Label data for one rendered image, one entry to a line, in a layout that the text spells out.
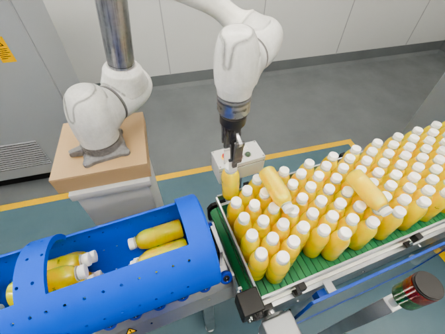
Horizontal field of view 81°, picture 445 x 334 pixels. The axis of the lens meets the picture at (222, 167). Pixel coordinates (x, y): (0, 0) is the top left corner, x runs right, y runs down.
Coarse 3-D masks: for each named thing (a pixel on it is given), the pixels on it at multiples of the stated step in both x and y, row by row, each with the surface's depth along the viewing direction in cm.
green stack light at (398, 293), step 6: (402, 282) 63; (396, 288) 64; (402, 288) 62; (396, 294) 64; (402, 294) 62; (396, 300) 64; (402, 300) 62; (408, 300) 61; (402, 306) 63; (408, 306) 62; (414, 306) 61; (420, 306) 60
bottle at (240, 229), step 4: (236, 220) 91; (236, 224) 91; (240, 224) 90; (244, 224) 89; (248, 224) 90; (236, 228) 91; (240, 228) 90; (244, 228) 90; (248, 228) 90; (236, 232) 93; (240, 232) 91; (244, 232) 91; (236, 236) 95; (240, 236) 93; (236, 240) 97; (240, 240) 96
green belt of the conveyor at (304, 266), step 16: (224, 208) 112; (224, 224) 107; (416, 224) 108; (224, 240) 103; (384, 240) 103; (304, 256) 98; (320, 256) 98; (352, 256) 98; (240, 272) 94; (288, 272) 94; (304, 272) 94; (272, 288) 91
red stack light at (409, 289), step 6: (408, 276) 62; (408, 282) 60; (408, 288) 60; (414, 288) 58; (408, 294) 60; (414, 294) 59; (414, 300) 59; (420, 300) 58; (426, 300) 57; (438, 300) 57
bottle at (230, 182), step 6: (222, 174) 90; (228, 174) 89; (234, 174) 89; (222, 180) 91; (228, 180) 90; (234, 180) 90; (222, 186) 95; (228, 186) 92; (234, 186) 93; (222, 192) 99; (228, 192) 95; (234, 192) 95; (228, 198) 98
